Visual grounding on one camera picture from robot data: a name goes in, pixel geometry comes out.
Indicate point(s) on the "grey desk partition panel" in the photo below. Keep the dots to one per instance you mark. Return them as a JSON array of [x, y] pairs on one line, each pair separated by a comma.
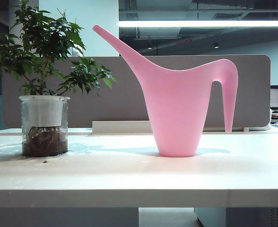
[[119, 94]]

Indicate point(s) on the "grey cabinet under table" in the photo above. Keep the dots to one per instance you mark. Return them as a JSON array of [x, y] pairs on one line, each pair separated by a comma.
[[247, 217]]

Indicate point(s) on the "green leafy potted plant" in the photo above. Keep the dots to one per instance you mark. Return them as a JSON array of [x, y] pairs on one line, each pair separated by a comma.
[[44, 42]]

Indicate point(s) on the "pink plastic watering can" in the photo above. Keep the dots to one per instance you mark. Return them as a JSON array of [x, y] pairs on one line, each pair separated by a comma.
[[181, 106]]

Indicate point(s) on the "grey table support panel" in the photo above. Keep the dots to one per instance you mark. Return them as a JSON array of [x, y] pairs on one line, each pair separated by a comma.
[[58, 217]]

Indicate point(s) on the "white inner plant pot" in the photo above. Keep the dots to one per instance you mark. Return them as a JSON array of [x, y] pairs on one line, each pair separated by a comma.
[[44, 111]]

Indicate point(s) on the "small black ceiling spotlight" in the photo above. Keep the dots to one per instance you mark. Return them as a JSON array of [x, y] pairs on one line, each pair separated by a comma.
[[216, 45]]

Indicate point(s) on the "clear glass plant pot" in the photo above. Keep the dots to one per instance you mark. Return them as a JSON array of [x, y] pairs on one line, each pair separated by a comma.
[[44, 144]]

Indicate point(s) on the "long ceiling light strip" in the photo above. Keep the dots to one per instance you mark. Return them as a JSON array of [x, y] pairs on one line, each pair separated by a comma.
[[200, 23]]

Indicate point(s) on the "red ceiling sign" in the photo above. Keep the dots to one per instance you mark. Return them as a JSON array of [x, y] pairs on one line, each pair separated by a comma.
[[183, 42]]

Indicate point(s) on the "background computer monitor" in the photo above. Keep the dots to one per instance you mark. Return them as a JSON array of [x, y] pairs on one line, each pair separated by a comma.
[[275, 98]]

